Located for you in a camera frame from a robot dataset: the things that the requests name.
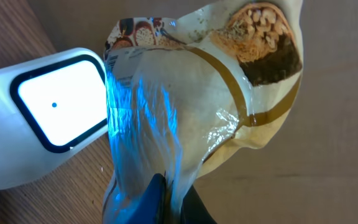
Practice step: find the white barcode scanner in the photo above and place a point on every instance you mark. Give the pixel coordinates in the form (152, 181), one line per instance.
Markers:
(50, 109)

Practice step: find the beige paper bag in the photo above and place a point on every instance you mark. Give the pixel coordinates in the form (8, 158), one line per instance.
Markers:
(184, 95)

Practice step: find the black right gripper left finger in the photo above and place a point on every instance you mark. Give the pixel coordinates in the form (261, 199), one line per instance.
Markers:
(150, 209)

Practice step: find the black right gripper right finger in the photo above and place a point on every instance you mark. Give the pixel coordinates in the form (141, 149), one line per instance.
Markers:
(193, 210)

